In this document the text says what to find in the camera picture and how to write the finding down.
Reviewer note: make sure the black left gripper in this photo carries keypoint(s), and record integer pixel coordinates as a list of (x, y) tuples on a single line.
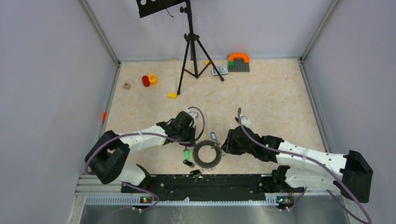
[(192, 129)]

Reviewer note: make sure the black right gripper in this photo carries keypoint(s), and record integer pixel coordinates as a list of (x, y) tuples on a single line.
[(229, 146)]

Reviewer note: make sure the blue plastic key tag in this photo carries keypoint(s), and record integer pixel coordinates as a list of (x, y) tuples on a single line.
[(213, 136)]

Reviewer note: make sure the black plastic key tag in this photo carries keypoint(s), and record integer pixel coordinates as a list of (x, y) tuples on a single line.
[(189, 163)]

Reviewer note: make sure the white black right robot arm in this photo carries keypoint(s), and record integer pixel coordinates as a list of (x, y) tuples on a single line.
[(302, 167)]

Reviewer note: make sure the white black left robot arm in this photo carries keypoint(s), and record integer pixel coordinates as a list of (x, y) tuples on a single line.
[(107, 160)]

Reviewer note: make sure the yellow lego brick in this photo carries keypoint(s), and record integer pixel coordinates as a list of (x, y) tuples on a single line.
[(172, 95)]

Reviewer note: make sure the yellow plastic cylinder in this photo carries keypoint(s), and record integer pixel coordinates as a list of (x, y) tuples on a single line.
[(152, 79)]

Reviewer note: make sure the red plastic cylinder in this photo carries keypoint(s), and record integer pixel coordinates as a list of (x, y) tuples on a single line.
[(146, 81)]

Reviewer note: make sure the small wooden block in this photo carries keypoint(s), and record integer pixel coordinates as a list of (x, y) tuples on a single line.
[(127, 86)]

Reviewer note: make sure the blue playing card box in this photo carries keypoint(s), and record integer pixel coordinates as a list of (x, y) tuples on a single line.
[(222, 69)]

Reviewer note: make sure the grey lego baseplate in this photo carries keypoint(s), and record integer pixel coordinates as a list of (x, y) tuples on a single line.
[(239, 66)]

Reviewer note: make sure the orange plastic arch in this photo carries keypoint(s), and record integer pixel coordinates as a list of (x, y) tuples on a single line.
[(241, 56)]

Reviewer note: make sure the black tripod stand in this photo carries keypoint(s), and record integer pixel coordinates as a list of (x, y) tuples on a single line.
[(191, 39)]

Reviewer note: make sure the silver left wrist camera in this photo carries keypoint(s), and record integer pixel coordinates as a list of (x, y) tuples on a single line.
[(194, 115)]

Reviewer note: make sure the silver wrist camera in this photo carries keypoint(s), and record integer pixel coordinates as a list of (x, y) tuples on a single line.
[(194, 115), (245, 121)]

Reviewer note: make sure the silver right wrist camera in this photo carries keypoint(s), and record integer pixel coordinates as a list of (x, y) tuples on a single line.
[(245, 121)]

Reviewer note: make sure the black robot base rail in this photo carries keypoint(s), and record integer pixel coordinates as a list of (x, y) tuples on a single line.
[(216, 188)]

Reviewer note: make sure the black perforated mount plate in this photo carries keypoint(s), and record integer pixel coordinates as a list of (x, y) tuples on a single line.
[(148, 7)]

